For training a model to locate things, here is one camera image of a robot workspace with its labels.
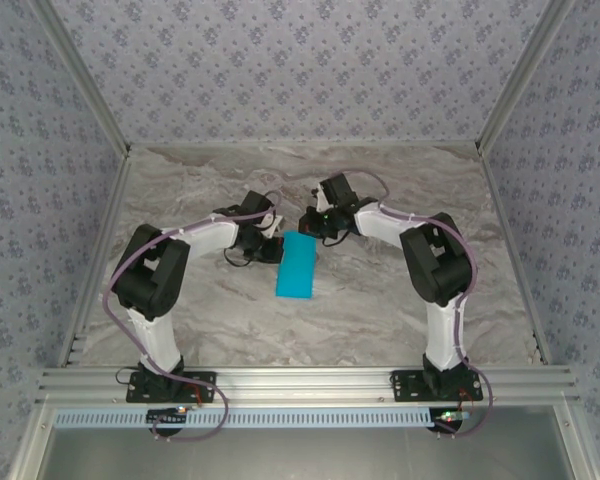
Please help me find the blue paper sheet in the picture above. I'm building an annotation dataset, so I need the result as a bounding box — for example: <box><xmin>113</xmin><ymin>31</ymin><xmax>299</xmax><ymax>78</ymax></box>
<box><xmin>273</xmin><ymin>230</ymin><xmax>318</xmax><ymax>301</ymax></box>

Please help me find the small black circuit board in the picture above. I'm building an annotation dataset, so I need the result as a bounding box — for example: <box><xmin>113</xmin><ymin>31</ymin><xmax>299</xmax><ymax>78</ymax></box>
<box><xmin>432</xmin><ymin>408</ymin><xmax>474</xmax><ymax>431</ymax></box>
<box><xmin>147</xmin><ymin>407</ymin><xmax>189</xmax><ymax>426</ymax></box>

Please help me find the grey metal panel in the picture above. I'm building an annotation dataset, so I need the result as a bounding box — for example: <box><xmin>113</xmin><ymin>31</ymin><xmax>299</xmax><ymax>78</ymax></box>
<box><xmin>9</xmin><ymin>404</ymin><xmax>596</xmax><ymax>480</ymax></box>

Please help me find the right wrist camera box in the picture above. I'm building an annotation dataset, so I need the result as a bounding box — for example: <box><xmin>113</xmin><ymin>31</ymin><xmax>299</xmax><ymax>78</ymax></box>
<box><xmin>314</xmin><ymin>180</ymin><xmax>332</xmax><ymax>214</ymax></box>

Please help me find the aluminium back rail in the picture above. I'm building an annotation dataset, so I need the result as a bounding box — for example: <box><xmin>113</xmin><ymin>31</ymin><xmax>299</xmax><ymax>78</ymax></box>
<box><xmin>127</xmin><ymin>141</ymin><xmax>483</xmax><ymax>150</ymax></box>

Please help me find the aluminium front rail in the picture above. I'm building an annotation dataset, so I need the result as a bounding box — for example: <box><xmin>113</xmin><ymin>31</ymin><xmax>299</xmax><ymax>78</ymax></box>
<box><xmin>34</xmin><ymin>366</ymin><xmax>581</xmax><ymax>405</ymax></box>

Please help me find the aluminium side rail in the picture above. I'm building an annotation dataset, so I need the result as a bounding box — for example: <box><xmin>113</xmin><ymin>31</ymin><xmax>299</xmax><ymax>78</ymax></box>
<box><xmin>477</xmin><ymin>147</ymin><xmax>555</xmax><ymax>366</ymax></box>
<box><xmin>57</xmin><ymin>149</ymin><xmax>134</xmax><ymax>369</ymax></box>

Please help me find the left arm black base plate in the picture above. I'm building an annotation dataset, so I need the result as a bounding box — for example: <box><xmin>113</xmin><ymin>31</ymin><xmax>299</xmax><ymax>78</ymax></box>
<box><xmin>125</xmin><ymin>372</ymin><xmax>218</xmax><ymax>404</ymax></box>

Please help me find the slotted cable duct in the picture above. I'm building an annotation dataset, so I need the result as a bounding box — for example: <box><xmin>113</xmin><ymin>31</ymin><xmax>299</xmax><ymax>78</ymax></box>
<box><xmin>53</xmin><ymin>407</ymin><xmax>444</xmax><ymax>430</ymax></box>

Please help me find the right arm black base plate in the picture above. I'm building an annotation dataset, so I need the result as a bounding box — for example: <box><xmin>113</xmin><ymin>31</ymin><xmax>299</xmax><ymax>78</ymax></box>
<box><xmin>389</xmin><ymin>369</ymin><xmax>484</xmax><ymax>404</ymax></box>

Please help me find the aluminium frame post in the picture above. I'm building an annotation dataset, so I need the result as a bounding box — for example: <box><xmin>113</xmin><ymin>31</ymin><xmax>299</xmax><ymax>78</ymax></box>
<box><xmin>474</xmin><ymin>0</ymin><xmax>579</xmax><ymax>156</ymax></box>
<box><xmin>29</xmin><ymin>0</ymin><xmax>133</xmax><ymax>157</ymax></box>

